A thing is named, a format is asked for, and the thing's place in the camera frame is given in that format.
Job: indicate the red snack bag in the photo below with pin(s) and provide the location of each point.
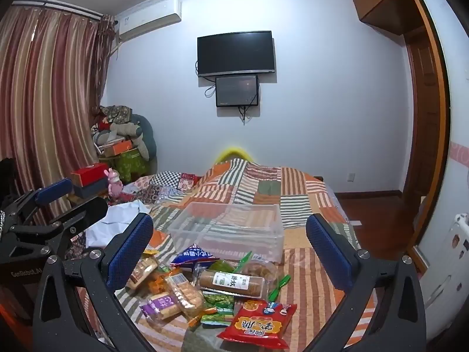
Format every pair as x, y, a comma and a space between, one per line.
260, 323

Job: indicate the striped red curtain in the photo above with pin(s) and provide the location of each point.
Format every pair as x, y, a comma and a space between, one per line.
53, 73

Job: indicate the red gift box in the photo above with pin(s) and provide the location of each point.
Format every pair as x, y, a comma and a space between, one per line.
89, 174

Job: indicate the green patterned box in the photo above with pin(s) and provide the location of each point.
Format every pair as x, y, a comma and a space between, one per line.
130, 165

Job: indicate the white sticker-covered suitcase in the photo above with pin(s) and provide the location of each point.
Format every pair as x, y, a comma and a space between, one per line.
444, 285

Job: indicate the orange shoe box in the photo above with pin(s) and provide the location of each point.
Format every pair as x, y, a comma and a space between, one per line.
116, 148

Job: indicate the green pea snack packet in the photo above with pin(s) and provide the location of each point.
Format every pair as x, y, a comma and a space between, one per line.
219, 309

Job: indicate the pink plush toy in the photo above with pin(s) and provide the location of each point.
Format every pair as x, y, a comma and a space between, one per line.
115, 185

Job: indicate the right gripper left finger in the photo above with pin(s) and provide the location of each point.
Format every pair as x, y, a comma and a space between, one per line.
60, 322

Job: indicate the dark blue box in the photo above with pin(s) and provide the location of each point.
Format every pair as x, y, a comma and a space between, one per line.
99, 186

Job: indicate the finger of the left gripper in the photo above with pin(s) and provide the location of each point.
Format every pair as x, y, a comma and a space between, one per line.
82, 216
47, 195

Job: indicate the clear cookie bag green clip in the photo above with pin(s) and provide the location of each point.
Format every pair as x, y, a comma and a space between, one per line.
255, 265

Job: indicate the purple biscuit pack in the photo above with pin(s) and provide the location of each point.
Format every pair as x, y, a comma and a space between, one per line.
160, 308

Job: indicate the black wall television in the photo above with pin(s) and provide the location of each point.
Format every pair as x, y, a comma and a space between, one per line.
236, 53

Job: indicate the yellow pillow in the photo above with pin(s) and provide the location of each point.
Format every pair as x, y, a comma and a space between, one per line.
233, 152

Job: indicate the round cracker roll pack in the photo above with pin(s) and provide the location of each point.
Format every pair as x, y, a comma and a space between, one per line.
232, 283

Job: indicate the white air conditioner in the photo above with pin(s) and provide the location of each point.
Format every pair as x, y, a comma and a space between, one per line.
148, 19

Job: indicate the white plastic bag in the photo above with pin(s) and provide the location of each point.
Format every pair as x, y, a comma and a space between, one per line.
117, 219

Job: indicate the yellow fries snack bag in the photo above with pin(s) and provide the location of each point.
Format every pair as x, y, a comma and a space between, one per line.
151, 251

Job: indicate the grey plush cushion pile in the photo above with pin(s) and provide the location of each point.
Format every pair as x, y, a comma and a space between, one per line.
116, 123

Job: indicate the small black wall monitor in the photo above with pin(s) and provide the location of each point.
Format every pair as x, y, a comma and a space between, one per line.
236, 91

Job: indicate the orange chip snack bag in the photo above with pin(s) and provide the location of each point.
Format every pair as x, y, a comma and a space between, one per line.
157, 278

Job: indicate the brown biscuit pack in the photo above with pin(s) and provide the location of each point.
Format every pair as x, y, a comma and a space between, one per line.
141, 272

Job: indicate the clear plastic storage box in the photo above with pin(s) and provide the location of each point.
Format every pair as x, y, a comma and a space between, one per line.
230, 231

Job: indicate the wooden wardrobe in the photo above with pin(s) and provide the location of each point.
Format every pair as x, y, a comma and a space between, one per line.
430, 106

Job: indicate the blue snack bag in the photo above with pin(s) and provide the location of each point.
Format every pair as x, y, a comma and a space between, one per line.
192, 255

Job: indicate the patchwork striped quilt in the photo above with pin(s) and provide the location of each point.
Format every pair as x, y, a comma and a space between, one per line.
238, 181

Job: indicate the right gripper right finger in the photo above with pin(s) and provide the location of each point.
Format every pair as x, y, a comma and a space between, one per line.
382, 308

